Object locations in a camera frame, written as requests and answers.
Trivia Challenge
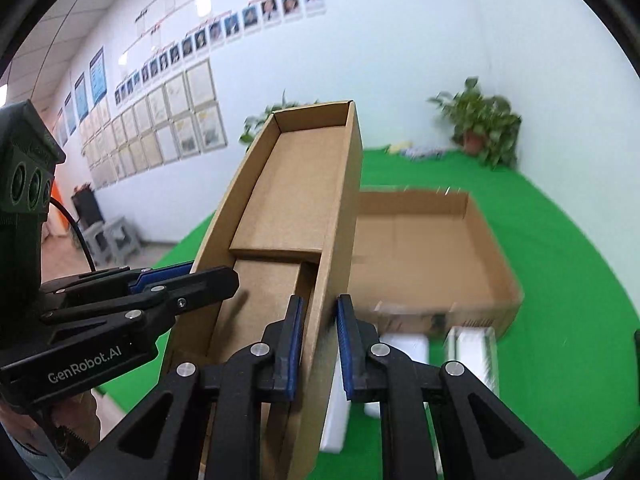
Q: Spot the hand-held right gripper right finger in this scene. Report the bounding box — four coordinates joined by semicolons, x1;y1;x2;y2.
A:
335;294;578;480

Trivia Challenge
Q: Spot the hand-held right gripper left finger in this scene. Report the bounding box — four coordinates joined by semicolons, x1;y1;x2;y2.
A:
65;294;306;480

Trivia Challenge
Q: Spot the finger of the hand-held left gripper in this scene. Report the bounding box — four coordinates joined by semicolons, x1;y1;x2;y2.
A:
42;261;194;307
42;266;241;344

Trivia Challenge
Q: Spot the white green medicine box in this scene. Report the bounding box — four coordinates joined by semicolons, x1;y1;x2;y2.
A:
445;326;501;396

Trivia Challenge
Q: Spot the large corrugated cardboard box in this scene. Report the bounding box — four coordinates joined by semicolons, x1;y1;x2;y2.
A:
345;189;525;338

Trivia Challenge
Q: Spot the brown cardboard tray box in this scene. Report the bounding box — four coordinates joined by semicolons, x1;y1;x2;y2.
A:
160;101;363;480

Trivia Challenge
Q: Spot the grey plastic stool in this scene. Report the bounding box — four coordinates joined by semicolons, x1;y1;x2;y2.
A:
80;225;108;267
102;216;143;263

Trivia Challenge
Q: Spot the black bin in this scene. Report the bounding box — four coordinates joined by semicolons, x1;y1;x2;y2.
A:
71;187;106;226

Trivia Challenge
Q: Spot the leafy green potted plant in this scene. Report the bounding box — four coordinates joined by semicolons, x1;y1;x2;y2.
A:
239;91;321;150

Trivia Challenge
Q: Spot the pile of small packets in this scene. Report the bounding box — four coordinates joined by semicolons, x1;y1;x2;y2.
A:
390;142;447;162

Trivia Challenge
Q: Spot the potted plant in terracotta pot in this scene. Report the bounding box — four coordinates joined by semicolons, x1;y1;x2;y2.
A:
429;77;523;170

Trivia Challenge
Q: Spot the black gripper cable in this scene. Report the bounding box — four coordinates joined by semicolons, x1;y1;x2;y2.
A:
47;195;96;273

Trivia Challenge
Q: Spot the wall chart with portrait photos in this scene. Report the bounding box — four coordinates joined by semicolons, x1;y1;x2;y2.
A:
114;0;329;107

